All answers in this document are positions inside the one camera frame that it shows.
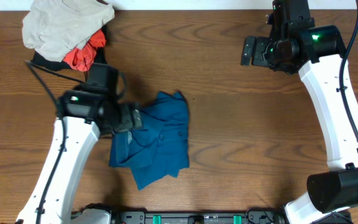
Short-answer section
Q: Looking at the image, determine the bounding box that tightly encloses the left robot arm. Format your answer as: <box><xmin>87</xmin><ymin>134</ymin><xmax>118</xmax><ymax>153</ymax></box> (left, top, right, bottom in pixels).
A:
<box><xmin>16</xmin><ymin>63</ymin><xmax>143</xmax><ymax>224</ymax></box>

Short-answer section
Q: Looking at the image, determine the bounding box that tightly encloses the beige crumpled garment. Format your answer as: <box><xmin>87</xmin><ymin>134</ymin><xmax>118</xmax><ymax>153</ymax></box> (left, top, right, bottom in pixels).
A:
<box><xmin>22</xmin><ymin>0</ymin><xmax>114</xmax><ymax>62</ymax></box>

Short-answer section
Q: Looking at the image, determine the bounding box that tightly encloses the black mounting rail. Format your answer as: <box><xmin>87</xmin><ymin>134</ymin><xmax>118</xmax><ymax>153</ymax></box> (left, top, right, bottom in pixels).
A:
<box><xmin>70</xmin><ymin>203</ymin><xmax>352</xmax><ymax>224</ymax></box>

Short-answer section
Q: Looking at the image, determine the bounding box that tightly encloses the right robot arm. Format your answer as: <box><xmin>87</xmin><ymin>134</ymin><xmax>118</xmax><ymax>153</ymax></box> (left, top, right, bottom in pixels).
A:
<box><xmin>241</xmin><ymin>0</ymin><xmax>358</xmax><ymax>223</ymax></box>

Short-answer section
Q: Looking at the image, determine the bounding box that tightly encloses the black garment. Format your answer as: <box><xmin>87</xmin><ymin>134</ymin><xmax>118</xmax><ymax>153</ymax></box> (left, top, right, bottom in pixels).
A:
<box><xmin>31</xmin><ymin>26</ymin><xmax>108</xmax><ymax>80</ymax></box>

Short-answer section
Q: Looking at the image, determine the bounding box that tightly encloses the teal blue t-shirt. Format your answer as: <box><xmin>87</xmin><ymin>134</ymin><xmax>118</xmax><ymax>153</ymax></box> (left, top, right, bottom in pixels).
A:
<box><xmin>109</xmin><ymin>91</ymin><xmax>190</xmax><ymax>190</ymax></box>

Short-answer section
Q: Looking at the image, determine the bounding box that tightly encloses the red-orange garment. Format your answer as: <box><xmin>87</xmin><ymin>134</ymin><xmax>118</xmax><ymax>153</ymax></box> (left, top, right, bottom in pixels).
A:
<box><xmin>63</xmin><ymin>29</ymin><xmax>106</xmax><ymax>72</ymax></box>

